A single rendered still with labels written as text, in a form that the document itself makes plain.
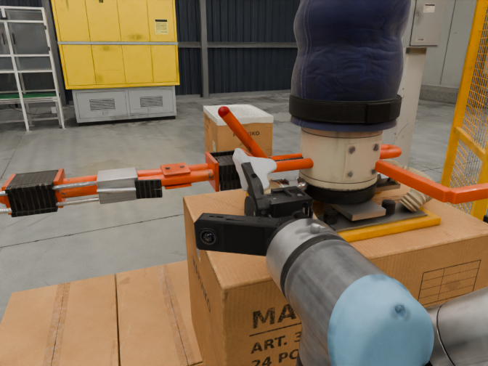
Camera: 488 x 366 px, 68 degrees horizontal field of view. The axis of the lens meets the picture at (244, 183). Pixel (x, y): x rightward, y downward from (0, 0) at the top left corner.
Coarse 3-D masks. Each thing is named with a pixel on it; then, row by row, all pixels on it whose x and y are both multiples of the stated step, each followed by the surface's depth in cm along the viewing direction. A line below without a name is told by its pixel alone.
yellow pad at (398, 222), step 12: (384, 204) 76; (396, 204) 82; (324, 216) 73; (336, 216) 72; (384, 216) 76; (396, 216) 76; (408, 216) 76; (420, 216) 77; (432, 216) 77; (336, 228) 71; (348, 228) 71; (360, 228) 72; (372, 228) 72; (384, 228) 72; (396, 228) 73; (408, 228) 74; (420, 228) 76; (348, 240) 70
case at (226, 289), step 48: (240, 192) 95; (384, 192) 94; (192, 240) 84; (384, 240) 71; (432, 240) 71; (480, 240) 74; (192, 288) 95; (240, 288) 59; (432, 288) 74; (480, 288) 79; (240, 336) 63; (288, 336) 66
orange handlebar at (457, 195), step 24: (384, 144) 86; (168, 168) 69; (192, 168) 72; (288, 168) 74; (384, 168) 71; (72, 192) 62; (96, 192) 63; (432, 192) 61; (456, 192) 58; (480, 192) 59
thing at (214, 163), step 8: (208, 152) 74; (216, 152) 76; (224, 152) 76; (232, 152) 77; (248, 152) 73; (208, 160) 72; (216, 160) 73; (224, 160) 73; (232, 160) 73; (216, 168) 68; (224, 168) 67; (232, 168) 68; (216, 176) 68; (224, 176) 69; (232, 176) 69; (216, 184) 69; (224, 184) 69; (232, 184) 69; (240, 184) 70
